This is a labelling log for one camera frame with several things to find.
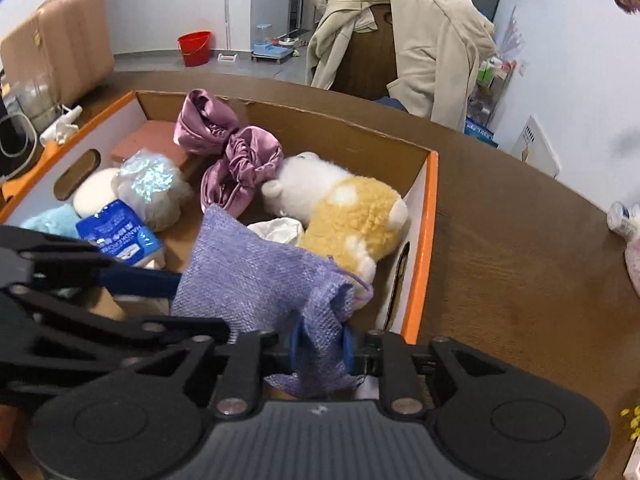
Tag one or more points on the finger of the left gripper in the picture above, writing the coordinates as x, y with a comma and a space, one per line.
122, 280

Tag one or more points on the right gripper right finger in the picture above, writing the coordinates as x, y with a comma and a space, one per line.
396, 365

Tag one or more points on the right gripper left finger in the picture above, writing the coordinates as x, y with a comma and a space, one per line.
253, 357

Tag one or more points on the blue tissue pack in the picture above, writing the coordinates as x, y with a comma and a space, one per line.
119, 233

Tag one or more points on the blue plush toy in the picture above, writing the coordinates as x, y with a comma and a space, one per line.
59, 221

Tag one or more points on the purple fabric pouch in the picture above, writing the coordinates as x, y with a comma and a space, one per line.
255, 285

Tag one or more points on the white and yellow plush toy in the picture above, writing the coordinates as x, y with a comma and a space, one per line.
353, 220

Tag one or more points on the white tissue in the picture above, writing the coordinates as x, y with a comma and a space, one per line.
281, 230

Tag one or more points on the pink satin bow scrunchie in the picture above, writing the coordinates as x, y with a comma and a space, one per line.
245, 156

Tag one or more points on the white foam cylinder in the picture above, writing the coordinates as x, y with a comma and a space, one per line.
95, 193

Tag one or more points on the orange cardboard box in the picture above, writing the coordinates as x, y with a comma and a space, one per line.
401, 279

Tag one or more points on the pink foam block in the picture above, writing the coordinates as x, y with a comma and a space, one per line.
157, 137

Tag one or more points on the white small bottle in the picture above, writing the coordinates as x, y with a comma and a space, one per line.
63, 128

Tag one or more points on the pink suitcase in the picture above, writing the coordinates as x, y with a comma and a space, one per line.
65, 43

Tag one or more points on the red bucket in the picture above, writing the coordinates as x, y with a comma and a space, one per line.
195, 48

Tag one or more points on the white broom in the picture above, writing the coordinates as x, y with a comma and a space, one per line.
227, 55

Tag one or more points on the white leaning board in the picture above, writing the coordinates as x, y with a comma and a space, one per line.
533, 148

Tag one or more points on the pink ceramic vase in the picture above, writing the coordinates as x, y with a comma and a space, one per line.
632, 261

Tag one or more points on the blue pet feeder tray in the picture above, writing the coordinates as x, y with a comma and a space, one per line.
267, 48

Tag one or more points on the wooden chair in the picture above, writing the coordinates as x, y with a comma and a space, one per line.
369, 63

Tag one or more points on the beige coat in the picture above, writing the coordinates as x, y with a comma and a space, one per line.
439, 46

